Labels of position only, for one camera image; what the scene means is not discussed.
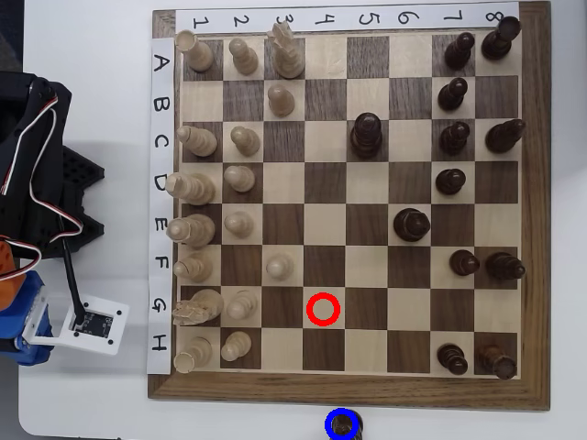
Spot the light pawn chess piece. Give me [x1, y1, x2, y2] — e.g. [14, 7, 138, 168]
[223, 164, 257, 193]
[227, 37, 260, 77]
[223, 210, 255, 239]
[226, 290, 260, 322]
[265, 254, 294, 281]
[220, 330, 253, 363]
[267, 83, 296, 117]
[229, 126, 261, 158]

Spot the dark pawn chess piece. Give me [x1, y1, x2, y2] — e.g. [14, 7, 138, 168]
[437, 76, 470, 113]
[434, 168, 468, 196]
[438, 121, 471, 156]
[449, 248, 482, 278]
[437, 343, 470, 376]
[443, 30, 477, 72]

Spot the wooden chessboard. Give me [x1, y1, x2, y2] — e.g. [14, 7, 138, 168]
[147, 1, 551, 413]

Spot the paper strip with letters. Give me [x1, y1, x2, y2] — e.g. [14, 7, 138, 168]
[146, 36, 177, 376]

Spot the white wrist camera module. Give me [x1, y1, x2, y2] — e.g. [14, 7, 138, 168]
[22, 292, 130, 358]

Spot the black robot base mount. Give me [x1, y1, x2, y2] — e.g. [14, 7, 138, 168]
[59, 144, 106, 258]

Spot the white red servo cable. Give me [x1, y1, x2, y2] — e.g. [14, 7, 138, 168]
[0, 93, 59, 196]
[0, 181, 86, 281]

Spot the light knight chess piece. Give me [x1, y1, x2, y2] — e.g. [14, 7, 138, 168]
[172, 288, 225, 327]
[267, 21, 306, 80]

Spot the dark bishop chess piece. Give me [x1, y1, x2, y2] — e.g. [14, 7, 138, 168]
[484, 251, 527, 281]
[484, 117, 527, 155]

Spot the dark king chess piece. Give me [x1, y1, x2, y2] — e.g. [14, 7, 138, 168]
[349, 112, 384, 160]

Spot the light queen chess piece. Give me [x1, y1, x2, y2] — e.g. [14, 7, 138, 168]
[164, 171, 216, 206]

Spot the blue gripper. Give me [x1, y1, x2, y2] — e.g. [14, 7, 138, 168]
[0, 270, 55, 368]

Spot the light king chess piece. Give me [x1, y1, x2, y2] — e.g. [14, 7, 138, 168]
[165, 213, 216, 250]

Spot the dark rook chess piece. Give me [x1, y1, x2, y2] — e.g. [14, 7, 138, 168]
[480, 15, 523, 61]
[475, 343, 518, 380]

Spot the light rook chess piece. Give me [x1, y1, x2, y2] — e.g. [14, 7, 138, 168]
[172, 336, 214, 375]
[175, 29, 216, 73]

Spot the black camera cable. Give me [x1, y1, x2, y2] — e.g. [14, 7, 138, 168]
[57, 214, 88, 329]

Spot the paper strip with numbers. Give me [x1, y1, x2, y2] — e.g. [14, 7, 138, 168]
[175, 2, 520, 34]

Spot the light bishop chess piece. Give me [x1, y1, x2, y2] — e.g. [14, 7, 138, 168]
[175, 125, 219, 158]
[172, 251, 215, 284]

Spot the dark knight chess piece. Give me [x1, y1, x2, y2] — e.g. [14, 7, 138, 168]
[324, 407, 366, 440]

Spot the dark queen chess piece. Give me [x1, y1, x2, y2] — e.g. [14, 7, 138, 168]
[393, 207, 432, 243]

